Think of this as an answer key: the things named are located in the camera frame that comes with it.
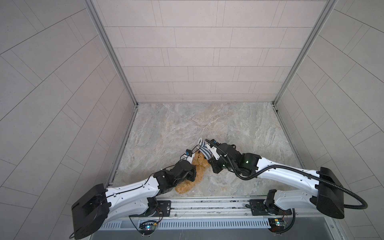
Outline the white ventilation grille strip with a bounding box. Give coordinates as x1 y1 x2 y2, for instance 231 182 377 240
99 218 271 231

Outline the aluminium right corner post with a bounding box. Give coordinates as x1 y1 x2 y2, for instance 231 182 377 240
272 0 338 108

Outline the blue white striped knit sweater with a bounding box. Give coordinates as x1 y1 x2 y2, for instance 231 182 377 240
198 138 213 160

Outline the black corrugated cable conduit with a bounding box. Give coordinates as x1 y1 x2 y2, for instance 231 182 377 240
205 138 369 210

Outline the green circuit board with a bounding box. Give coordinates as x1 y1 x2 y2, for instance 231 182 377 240
268 218 287 233
139 220 159 236

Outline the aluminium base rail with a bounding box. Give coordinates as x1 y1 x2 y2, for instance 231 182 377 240
119 196 316 221

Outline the left green circuit board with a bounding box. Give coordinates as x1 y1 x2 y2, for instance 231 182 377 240
139 220 159 236

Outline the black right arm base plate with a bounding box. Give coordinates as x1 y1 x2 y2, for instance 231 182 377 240
246 200 292 216

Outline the thin black left camera cable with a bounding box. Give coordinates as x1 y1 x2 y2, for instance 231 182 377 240
104 144 202 199

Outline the right green circuit board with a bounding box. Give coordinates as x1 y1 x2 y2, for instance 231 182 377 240
268 218 287 233

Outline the aluminium left corner post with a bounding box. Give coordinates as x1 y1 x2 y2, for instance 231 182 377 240
85 0 139 108

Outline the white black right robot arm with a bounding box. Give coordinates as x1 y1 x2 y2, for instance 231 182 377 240
206 140 345 219

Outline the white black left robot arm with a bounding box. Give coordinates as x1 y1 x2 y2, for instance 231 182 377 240
70 160 197 240

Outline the tan plush teddy bear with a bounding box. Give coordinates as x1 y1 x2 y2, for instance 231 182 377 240
175 151 212 195

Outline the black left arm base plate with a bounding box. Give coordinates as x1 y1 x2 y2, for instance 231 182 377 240
142 198 172 217

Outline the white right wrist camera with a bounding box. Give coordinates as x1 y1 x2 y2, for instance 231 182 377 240
209 147 221 161

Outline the aluminium corner post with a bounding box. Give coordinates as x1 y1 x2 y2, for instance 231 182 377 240
85 0 139 108
272 0 338 108

